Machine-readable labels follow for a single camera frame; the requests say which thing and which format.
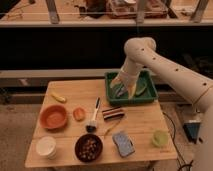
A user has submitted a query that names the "black white brush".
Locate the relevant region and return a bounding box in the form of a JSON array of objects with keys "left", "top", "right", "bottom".
[{"left": 86, "top": 98, "right": 100, "bottom": 133}]

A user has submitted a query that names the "green cucumber toy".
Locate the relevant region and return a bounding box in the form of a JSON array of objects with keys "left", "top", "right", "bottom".
[{"left": 135, "top": 84, "right": 147, "bottom": 97}]

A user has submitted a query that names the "dark bowl with beans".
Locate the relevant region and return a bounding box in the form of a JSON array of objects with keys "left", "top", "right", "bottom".
[{"left": 75, "top": 134, "right": 103, "bottom": 162}]

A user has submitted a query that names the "striped black white eraser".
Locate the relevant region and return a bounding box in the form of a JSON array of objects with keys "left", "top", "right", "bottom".
[{"left": 102, "top": 107, "right": 125, "bottom": 121}]

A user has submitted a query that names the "green plastic tray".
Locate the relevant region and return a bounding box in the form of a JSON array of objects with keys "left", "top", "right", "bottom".
[{"left": 105, "top": 71, "right": 158, "bottom": 106}]

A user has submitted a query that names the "green cup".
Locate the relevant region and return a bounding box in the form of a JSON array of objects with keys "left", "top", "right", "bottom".
[{"left": 152, "top": 130, "right": 168, "bottom": 147}]

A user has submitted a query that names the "blue sponge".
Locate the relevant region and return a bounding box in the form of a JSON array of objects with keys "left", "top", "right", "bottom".
[{"left": 112, "top": 131, "right": 135, "bottom": 157}]

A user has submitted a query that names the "grey fish toy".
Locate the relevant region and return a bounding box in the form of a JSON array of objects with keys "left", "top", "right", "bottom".
[{"left": 115, "top": 86, "right": 127, "bottom": 98}]

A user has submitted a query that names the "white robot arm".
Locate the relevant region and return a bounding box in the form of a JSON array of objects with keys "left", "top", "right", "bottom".
[{"left": 110, "top": 37, "right": 213, "bottom": 171}]

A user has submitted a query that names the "wooden spoon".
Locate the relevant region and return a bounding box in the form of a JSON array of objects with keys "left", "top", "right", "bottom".
[{"left": 103, "top": 119, "right": 122, "bottom": 139}]

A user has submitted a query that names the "small orange cup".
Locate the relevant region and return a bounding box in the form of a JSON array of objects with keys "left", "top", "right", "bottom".
[{"left": 73, "top": 107, "right": 86, "bottom": 121}]

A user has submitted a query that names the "black box with cables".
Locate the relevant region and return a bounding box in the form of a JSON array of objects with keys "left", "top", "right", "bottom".
[{"left": 183, "top": 122, "right": 200, "bottom": 143}]

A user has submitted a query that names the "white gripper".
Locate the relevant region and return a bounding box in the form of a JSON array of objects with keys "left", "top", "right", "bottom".
[{"left": 110, "top": 69, "right": 138, "bottom": 99}]

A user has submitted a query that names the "yellow banana toy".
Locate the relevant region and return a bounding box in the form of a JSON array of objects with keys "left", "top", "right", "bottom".
[{"left": 51, "top": 93, "right": 67, "bottom": 103}]

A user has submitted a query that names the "orange bowl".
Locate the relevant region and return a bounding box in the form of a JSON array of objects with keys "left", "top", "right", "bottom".
[{"left": 39, "top": 105, "right": 68, "bottom": 130}]

